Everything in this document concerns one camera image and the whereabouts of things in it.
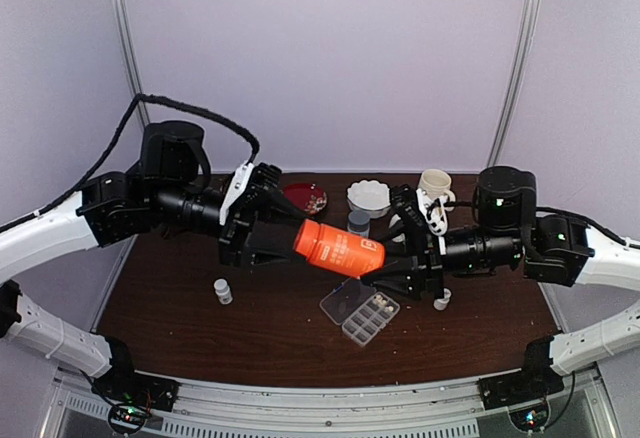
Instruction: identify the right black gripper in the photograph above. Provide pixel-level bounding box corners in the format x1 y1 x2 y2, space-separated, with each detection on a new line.
360 219 524 303

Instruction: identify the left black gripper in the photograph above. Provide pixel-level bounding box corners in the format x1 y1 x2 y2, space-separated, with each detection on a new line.
149 180 314 269

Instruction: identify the orange pill bottle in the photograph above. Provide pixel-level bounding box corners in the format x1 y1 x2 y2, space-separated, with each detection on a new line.
293 219 386 279

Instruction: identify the small white bottle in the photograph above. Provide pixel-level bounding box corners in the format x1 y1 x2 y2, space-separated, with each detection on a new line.
433 288 452 311
213 278 233 305

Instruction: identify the clear plastic pill organizer box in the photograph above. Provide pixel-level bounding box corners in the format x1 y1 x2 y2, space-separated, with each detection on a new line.
319 278 401 347

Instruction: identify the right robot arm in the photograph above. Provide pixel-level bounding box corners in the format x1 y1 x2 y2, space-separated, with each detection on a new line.
361 166 639 299

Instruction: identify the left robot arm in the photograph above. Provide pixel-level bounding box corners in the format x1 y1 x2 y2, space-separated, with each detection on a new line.
1 120 306 402

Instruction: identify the floral mug yellow inside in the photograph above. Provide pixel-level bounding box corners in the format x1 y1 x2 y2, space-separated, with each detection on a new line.
389 214 405 243

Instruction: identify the red floral plate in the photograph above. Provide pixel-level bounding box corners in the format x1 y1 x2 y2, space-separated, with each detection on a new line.
283 183 328 216

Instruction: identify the grey cap supplement bottle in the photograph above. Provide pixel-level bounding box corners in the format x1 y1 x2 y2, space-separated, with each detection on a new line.
347 210 370 238

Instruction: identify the white scalloped bowl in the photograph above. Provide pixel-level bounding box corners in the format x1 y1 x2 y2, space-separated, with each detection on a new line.
346 180 391 219

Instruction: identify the cream ribbed mug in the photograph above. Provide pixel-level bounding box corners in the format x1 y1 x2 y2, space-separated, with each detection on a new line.
418 169 456 205

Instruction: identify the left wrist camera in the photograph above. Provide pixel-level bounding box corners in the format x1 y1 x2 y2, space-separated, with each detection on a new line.
219 163 282 226

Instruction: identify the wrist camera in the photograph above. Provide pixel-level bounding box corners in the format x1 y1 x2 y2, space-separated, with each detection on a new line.
389 185 453 237
219 163 282 226

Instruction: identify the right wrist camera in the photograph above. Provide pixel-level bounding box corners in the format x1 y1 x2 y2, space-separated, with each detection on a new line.
389 185 453 237

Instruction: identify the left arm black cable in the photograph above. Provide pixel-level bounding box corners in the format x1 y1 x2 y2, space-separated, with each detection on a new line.
0 92 261 234

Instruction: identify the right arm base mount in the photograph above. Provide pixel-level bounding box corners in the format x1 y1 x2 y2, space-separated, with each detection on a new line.
478 370 564 410

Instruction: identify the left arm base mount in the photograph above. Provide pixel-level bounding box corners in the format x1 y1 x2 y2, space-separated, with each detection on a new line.
91 372 179 412

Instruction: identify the right aluminium frame post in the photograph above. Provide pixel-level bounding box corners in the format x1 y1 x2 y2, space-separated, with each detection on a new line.
486 0 542 167

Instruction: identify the aluminium frame post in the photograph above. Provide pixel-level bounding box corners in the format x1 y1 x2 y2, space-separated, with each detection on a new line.
104 0 169 182
486 0 542 167

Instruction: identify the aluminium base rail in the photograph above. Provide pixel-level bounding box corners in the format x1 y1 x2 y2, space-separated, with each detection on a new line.
39 352 621 438

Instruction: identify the left aluminium frame post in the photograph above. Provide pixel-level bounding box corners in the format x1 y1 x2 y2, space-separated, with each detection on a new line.
104 0 169 182

